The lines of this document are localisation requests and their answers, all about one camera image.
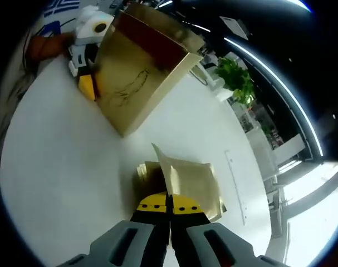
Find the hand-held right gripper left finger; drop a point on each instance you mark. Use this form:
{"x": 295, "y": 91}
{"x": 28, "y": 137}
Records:
{"x": 118, "y": 244}

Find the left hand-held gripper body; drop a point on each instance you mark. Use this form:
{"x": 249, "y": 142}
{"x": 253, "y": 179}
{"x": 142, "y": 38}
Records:
{"x": 90, "y": 27}

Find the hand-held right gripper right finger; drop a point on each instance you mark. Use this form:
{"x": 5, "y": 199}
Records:
{"x": 213, "y": 244}

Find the gold mask box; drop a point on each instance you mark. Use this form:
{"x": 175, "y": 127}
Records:
{"x": 129, "y": 72}

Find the gold mask packet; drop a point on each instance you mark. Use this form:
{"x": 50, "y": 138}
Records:
{"x": 193, "y": 180}

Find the stack of gold masks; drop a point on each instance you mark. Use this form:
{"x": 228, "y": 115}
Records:
{"x": 146, "y": 178}

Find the person's left hand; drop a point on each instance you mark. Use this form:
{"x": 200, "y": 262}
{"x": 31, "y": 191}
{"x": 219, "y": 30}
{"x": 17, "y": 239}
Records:
{"x": 51, "y": 46}

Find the white table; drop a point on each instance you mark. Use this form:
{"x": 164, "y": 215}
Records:
{"x": 60, "y": 167}

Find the white plant pot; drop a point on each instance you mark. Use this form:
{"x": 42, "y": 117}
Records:
{"x": 220, "y": 89}

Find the white ceiling panel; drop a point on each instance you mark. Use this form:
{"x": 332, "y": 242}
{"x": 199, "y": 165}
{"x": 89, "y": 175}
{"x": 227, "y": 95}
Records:
{"x": 234, "y": 26}

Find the green potted plant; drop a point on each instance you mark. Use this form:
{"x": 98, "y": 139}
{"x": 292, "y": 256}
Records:
{"x": 235, "y": 78}

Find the long curved ceiling light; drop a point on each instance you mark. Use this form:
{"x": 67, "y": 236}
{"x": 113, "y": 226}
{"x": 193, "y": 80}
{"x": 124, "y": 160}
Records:
{"x": 291, "y": 94}

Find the wide ceiling light strip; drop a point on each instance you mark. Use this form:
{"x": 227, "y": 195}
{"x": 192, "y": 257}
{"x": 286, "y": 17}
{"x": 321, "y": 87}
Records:
{"x": 301, "y": 5}

